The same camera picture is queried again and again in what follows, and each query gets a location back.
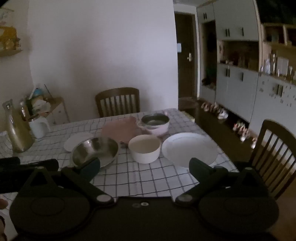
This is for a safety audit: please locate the golden glass vase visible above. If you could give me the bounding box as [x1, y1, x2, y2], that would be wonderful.
[2, 99, 35, 153]

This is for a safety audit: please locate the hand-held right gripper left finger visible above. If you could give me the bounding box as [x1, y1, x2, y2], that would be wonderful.
[18, 158, 115, 208]

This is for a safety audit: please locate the wall shelf with yellow items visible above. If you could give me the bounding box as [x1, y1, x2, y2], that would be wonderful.
[0, 7, 23, 57]

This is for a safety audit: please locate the pink bowl with steel liner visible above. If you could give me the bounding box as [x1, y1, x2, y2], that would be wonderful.
[138, 113, 170, 136]

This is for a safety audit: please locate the white sideboard with stickers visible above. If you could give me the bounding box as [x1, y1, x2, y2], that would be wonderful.
[250, 72, 296, 139]

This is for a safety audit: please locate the stainless steel bowl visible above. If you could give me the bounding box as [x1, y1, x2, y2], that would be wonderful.
[70, 137, 119, 168]

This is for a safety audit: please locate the pink bear-shaped plate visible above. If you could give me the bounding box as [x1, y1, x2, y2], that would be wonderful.
[101, 116, 142, 143]

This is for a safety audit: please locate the large white plate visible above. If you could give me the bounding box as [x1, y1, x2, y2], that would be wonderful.
[161, 133, 219, 168]

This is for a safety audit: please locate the row of shoes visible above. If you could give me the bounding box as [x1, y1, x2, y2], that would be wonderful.
[200, 100, 258, 149]

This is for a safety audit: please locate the dark wooden slat-back chair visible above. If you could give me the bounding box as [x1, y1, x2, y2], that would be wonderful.
[95, 87, 140, 118]
[233, 119, 296, 201]

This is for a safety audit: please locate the tall white wall cabinet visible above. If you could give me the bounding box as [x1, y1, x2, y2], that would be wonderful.
[196, 0, 262, 123]

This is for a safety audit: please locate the cardboard box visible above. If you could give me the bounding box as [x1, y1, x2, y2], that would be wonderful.
[178, 97, 200, 116]

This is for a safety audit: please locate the black-and-white checked tablecloth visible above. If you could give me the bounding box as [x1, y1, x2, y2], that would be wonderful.
[0, 108, 240, 204]

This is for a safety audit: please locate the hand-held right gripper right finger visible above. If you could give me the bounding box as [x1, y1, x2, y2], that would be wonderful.
[174, 158, 277, 207]

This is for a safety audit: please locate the glass jar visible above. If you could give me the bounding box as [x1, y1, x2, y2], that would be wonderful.
[20, 100, 33, 122]

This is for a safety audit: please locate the small white plate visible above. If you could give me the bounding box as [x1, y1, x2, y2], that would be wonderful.
[63, 133, 93, 152]

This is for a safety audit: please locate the white ceramic bowl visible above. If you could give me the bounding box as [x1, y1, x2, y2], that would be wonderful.
[128, 134, 162, 164]

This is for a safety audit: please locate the wooden upper shelf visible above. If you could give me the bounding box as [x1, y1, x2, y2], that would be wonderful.
[261, 22, 296, 48]

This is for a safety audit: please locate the dark wooden door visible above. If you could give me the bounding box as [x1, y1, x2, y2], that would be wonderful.
[174, 11, 199, 99]

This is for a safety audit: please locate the white plastic jug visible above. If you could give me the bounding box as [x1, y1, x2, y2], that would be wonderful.
[29, 117, 51, 139]

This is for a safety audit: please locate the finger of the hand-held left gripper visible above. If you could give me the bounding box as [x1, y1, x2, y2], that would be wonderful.
[20, 159, 60, 173]

